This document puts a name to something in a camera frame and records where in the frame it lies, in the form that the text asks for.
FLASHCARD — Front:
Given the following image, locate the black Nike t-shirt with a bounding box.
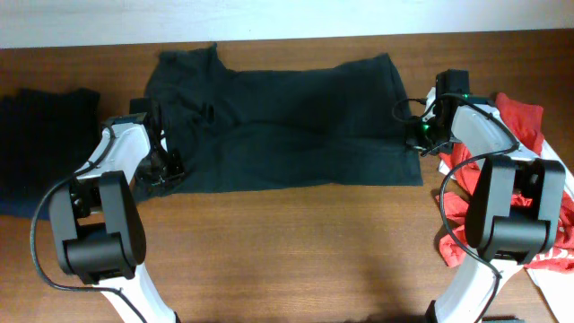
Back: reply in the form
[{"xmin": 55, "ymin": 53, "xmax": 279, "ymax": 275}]
[{"xmin": 135, "ymin": 47, "xmax": 422, "ymax": 201}]

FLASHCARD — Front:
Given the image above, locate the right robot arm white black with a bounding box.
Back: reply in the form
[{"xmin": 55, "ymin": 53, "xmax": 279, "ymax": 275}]
[{"xmin": 405, "ymin": 69, "xmax": 567, "ymax": 323}]

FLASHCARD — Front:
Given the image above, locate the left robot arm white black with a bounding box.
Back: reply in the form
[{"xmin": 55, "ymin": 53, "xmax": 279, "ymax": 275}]
[{"xmin": 40, "ymin": 98, "xmax": 185, "ymax": 322}]

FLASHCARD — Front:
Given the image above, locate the folded dark navy clothes stack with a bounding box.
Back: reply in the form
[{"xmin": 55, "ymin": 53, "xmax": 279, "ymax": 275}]
[{"xmin": 1, "ymin": 89, "xmax": 100, "ymax": 218}]

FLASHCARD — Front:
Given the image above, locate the red t-shirt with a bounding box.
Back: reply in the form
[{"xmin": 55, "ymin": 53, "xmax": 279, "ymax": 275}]
[{"xmin": 439, "ymin": 92, "xmax": 573, "ymax": 274}]

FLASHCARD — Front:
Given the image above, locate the white t-shirt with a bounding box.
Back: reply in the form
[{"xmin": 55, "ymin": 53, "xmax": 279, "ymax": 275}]
[{"xmin": 421, "ymin": 87, "xmax": 574, "ymax": 323}]

